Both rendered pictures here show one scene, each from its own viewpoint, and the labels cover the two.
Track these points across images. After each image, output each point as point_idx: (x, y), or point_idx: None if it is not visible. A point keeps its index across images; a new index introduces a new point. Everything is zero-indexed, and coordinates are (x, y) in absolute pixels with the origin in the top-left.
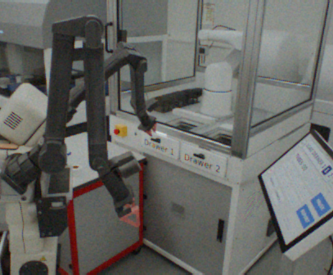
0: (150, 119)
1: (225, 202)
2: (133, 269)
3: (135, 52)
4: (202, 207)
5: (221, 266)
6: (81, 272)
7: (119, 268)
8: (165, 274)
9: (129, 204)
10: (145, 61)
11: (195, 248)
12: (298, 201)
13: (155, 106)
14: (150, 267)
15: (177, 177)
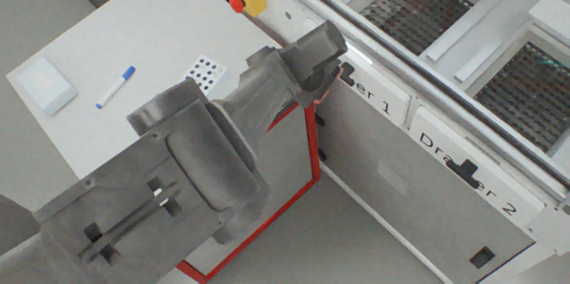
0: (322, 70)
1: (508, 241)
2: (304, 225)
3: (167, 239)
4: (449, 211)
5: (468, 281)
6: (207, 271)
7: (277, 221)
8: (362, 239)
9: None
10: (245, 228)
11: (421, 236)
12: None
13: (333, 58)
14: (334, 220)
15: (397, 141)
